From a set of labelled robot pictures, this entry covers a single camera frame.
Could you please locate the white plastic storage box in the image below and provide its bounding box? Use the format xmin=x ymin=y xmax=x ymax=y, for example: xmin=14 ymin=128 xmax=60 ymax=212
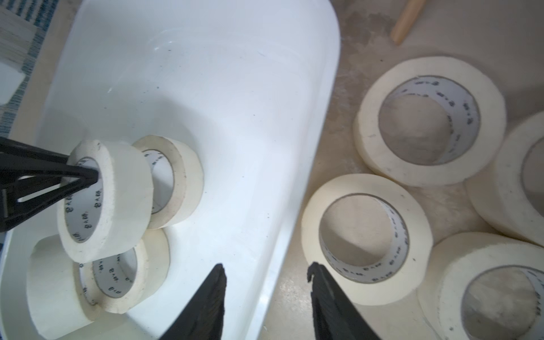
xmin=10 ymin=1 xmax=340 ymax=339

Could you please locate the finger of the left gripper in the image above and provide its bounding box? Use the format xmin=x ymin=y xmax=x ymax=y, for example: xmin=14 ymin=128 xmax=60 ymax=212
xmin=1 ymin=137 xmax=99 ymax=232

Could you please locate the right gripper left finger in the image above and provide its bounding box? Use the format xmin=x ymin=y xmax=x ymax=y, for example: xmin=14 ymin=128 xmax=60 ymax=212
xmin=160 ymin=263 xmax=227 ymax=340

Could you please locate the masking tape roll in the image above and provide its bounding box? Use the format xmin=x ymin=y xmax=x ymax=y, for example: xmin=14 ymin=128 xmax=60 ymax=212
xmin=466 ymin=112 xmax=543 ymax=246
xmin=354 ymin=56 xmax=507 ymax=186

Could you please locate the small wooden easel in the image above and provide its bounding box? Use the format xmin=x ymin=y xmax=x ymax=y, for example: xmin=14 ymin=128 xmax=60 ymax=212
xmin=390 ymin=0 xmax=426 ymax=45

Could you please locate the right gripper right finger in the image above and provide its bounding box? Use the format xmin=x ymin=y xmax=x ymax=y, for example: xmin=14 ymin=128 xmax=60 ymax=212
xmin=307 ymin=262 xmax=380 ymax=340

